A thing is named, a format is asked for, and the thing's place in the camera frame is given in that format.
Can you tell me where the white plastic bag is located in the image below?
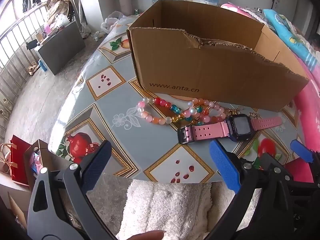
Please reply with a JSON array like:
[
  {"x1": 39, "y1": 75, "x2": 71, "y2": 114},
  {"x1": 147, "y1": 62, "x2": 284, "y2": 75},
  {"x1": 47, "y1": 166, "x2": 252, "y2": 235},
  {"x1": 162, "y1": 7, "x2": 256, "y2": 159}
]
[{"x1": 101, "y1": 11, "x2": 130, "y2": 34}]

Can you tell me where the brown paper bag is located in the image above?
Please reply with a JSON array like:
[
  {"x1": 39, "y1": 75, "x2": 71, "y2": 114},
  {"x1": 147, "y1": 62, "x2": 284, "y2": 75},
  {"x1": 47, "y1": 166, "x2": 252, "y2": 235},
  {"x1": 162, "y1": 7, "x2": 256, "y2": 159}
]
[{"x1": 24, "y1": 139, "x2": 73, "y2": 193}]

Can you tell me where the white fleece garment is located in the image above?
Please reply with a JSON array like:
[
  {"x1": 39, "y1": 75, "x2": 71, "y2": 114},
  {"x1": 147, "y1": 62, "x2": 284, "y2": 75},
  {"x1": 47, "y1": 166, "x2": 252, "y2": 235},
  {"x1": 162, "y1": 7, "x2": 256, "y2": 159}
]
[{"x1": 116, "y1": 179, "x2": 213, "y2": 240}]

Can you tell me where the peach pink bead bracelet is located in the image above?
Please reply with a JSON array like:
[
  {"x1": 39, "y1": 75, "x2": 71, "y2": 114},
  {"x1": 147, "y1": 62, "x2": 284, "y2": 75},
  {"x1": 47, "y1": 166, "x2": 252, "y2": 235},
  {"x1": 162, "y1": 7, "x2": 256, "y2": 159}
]
[{"x1": 137, "y1": 97, "x2": 173, "y2": 124}]

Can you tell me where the pile of patterned cloth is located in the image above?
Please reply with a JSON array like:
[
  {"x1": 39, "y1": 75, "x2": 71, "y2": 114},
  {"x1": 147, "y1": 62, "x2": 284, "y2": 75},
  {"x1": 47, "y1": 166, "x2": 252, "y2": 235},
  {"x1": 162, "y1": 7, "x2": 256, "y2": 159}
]
[{"x1": 46, "y1": 0, "x2": 75, "y2": 25}]

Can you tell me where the brown cardboard box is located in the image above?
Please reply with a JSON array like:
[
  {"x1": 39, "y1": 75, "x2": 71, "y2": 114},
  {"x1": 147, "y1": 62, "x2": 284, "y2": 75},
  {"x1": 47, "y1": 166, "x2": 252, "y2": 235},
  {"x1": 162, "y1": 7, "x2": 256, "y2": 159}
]
[{"x1": 126, "y1": 0, "x2": 310, "y2": 112}]

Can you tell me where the blue printed blanket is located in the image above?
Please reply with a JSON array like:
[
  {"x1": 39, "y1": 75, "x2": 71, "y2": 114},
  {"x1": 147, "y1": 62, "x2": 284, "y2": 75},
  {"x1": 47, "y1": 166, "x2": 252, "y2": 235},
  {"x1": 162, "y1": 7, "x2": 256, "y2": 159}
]
[{"x1": 262, "y1": 9, "x2": 320, "y2": 73}]

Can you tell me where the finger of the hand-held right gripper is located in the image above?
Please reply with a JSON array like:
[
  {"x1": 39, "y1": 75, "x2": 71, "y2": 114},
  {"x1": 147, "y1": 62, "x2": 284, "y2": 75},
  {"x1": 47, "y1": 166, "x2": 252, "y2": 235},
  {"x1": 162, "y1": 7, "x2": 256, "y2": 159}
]
[{"x1": 290, "y1": 139, "x2": 320, "y2": 180}]

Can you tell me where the grey cabinet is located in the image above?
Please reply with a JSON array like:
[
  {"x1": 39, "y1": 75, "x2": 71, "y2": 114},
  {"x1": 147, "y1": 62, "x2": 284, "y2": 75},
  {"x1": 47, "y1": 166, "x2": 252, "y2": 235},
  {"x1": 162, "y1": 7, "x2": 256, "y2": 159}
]
[{"x1": 35, "y1": 20, "x2": 86, "y2": 75}]

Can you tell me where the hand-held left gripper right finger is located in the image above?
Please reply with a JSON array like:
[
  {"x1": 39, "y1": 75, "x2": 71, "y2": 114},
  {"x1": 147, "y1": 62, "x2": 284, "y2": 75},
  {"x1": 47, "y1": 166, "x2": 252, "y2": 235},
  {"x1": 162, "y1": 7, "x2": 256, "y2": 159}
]
[{"x1": 207, "y1": 140, "x2": 295, "y2": 240}]

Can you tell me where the pair of beige shoes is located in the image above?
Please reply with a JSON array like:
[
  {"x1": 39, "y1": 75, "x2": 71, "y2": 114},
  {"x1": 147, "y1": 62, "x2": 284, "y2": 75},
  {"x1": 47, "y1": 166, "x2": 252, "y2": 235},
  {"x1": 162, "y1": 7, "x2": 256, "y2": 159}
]
[{"x1": 27, "y1": 65, "x2": 42, "y2": 76}]

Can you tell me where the pale pink bead bracelet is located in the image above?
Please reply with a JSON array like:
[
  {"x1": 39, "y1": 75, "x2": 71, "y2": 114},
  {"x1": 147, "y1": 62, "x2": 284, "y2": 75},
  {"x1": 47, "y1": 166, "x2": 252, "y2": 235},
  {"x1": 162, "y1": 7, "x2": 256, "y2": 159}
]
[{"x1": 187, "y1": 99, "x2": 227, "y2": 123}]

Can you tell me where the gold chain with charms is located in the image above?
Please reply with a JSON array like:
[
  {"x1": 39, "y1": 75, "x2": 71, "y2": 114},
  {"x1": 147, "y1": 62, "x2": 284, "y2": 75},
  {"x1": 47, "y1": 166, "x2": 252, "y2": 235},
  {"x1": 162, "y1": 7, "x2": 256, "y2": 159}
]
[{"x1": 225, "y1": 106, "x2": 247, "y2": 117}]

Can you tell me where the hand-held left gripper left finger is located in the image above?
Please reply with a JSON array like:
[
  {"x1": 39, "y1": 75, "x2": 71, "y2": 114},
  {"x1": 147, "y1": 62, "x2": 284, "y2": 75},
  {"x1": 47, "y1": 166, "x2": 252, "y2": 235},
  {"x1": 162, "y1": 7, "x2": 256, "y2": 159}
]
[{"x1": 27, "y1": 140, "x2": 118, "y2": 240}]

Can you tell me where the red gift bag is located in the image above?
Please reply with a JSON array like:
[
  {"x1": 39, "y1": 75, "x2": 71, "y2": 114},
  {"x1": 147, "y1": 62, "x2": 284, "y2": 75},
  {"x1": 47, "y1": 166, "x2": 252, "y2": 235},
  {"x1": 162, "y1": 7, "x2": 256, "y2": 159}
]
[{"x1": 0, "y1": 135, "x2": 34, "y2": 185}]

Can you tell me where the multicolour glass bead bracelet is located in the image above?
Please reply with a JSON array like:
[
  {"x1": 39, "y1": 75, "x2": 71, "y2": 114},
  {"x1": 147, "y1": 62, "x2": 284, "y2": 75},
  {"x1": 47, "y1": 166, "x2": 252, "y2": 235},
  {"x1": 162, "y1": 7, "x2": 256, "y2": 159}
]
[{"x1": 154, "y1": 98, "x2": 209, "y2": 127}]

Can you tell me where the pink strap digital watch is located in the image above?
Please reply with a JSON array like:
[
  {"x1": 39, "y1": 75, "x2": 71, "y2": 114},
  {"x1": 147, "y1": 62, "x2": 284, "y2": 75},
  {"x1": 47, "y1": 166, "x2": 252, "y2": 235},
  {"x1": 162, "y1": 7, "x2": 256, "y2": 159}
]
[{"x1": 177, "y1": 114, "x2": 282, "y2": 144}]

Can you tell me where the metal railing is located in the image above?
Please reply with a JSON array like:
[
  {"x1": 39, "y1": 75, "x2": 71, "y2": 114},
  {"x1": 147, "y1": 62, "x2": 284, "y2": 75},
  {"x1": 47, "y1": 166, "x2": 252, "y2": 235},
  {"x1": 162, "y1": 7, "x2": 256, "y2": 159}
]
[{"x1": 0, "y1": 0, "x2": 57, "y2": 140}]

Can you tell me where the person's left hand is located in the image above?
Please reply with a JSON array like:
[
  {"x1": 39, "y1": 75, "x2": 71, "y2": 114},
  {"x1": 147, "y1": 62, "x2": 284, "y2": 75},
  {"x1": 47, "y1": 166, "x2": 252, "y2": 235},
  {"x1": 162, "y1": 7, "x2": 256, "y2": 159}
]
[{"x1": 117, "y1": 230, "x2": 165, "y2": 240}]

